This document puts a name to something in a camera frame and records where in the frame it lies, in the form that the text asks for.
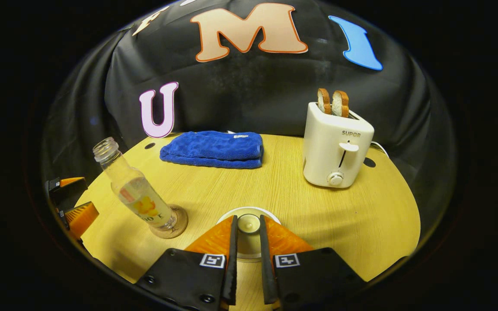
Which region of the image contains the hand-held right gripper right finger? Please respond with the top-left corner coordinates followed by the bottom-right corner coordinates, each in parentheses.
top-left (258, 215), bottom-right (367, 311)

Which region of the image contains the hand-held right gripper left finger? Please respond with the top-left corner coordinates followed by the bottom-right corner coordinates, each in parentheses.
top-left (134, 215), bottom-right (238, 311)

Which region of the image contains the cream teacup lid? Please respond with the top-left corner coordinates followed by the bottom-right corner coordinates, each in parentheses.
top-left (217, 206), bottom-right (282, 263)

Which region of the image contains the clear plastic water bottle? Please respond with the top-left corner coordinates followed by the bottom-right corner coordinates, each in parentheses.
top-left (93, 137), bottom-right (179, 230)

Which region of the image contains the round wooden coaster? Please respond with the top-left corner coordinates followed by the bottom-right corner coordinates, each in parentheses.
top-left (150, 204), bottom-right (189, 240)

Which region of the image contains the folded blue towel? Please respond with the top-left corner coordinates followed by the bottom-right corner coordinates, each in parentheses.
top-left (160, 131), bottom-right (265, 170)

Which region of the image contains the white toaster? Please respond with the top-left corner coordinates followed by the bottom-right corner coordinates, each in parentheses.
top-left (303, 102), bottom-right (375, 189)

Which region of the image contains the black backdrop cloth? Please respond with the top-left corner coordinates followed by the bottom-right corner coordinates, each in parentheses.
top-left (41, 0), bottom-right (457, 242)

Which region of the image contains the white toaster power cable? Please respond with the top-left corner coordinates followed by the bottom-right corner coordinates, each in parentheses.
top-left (370, 140), bottom-right (390, 159)

